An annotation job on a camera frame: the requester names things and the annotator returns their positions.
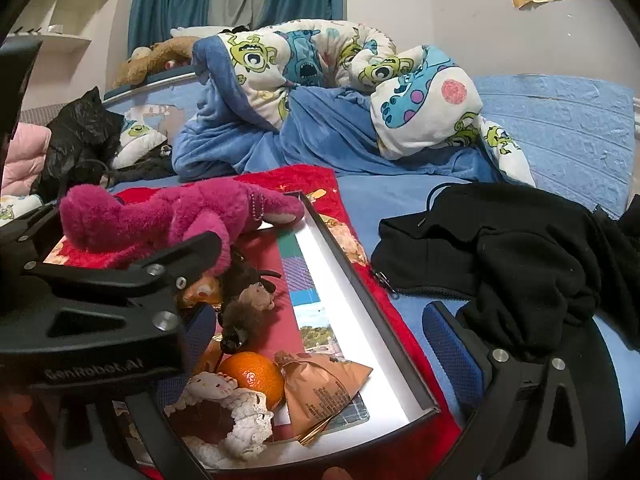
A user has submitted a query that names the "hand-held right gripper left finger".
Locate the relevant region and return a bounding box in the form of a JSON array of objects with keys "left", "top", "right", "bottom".
[{"left": 55, "top": 304, "right": 218, "bottom": 480}]

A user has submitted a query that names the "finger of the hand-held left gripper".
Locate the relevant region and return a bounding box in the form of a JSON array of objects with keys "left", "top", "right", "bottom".
[
  {"left": 0, "top": 206, "right": 66, "bottom": 261},
  {"left": 22, "top": 232, "right": 224, "bottom": 353}
]

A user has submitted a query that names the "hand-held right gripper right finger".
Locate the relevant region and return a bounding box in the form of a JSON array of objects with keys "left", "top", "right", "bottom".
[{"left": 422, "top": 301, "right": 626, "bottom": 480}]

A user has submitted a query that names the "brown furry plush toy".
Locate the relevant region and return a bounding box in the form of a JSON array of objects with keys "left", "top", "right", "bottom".
[{"left": 217, "top": 255, "right": 284, "bottom": 354}]

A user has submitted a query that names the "pink fluffy headband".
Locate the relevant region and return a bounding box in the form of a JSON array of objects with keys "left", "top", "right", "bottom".
[{"left": 59, "top": 179, "right": 307, "bottom": 277}]

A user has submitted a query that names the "cream crochet scrunchie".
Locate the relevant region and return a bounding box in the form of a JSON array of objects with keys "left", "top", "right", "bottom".
[{"left": 162, "top": 371, "right": 276, "bottom": 470}]

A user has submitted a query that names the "pink jacket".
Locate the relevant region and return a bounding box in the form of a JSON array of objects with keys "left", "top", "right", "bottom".
[{"left": 0, "top": 124, "right": 54, "bottom": 197}]

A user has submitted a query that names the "black plastic bag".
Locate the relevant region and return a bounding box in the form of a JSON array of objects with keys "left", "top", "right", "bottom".
[{"left": 30, "top": 86, "right": 126, "bottom": 202}]

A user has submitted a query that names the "colourful picture card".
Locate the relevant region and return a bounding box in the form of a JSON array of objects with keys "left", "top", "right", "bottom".
[{"left": 235, "top": 230, "right": 372, "bottom": 442}]

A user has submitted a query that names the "dark clothing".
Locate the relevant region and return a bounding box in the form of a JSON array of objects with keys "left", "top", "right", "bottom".
[{"left": 107, "top": 154, "right": 177, "bottom": 184}]

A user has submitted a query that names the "black jacket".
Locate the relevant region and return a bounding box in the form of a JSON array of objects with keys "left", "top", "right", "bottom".
[{"left": 370, "top": 182, "right": 640, "bottom": 362}]

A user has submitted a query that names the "cartoon monster pillow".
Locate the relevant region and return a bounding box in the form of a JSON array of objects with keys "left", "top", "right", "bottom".
[{"left": 106, "top": 114, "right": 169, "bottom": 171}]

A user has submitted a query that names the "blue bed sheet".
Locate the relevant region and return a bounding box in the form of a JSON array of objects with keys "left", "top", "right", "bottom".
[{"left": 172, "top": 167, "right": 632, "bottom": 480}]

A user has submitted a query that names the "red printed blanket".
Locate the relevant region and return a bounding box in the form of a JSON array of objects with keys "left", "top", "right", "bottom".
[{"left": 42, "top": 164, "right": 462, "bottom": 480}]

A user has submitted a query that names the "brown teddy plush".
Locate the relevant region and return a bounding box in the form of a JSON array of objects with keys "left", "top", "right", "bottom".
[{"left": 111, "top": 37, "right": 197, "bottom": 89}]

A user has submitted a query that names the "cartoon monster printed duvet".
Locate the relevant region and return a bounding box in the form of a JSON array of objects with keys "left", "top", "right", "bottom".
[{"left": 171, "top": 18, "right": 537, "bottom": 189}]

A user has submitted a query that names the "curved metal bed rail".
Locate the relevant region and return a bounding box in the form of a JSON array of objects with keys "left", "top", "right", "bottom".
[{"left": 102, "top": 71, "right": 197, "bottom": 104}]

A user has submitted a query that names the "white wall shelf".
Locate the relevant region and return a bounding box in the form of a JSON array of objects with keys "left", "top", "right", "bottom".
[{"left": 9, "top": 0, "right": 127, "bottom": 54}]

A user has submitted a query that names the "blue foam wall panel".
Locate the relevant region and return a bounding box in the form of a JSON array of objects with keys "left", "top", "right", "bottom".
[{"left": 472, "top": 74, "right": 637, "bottom": 221}]

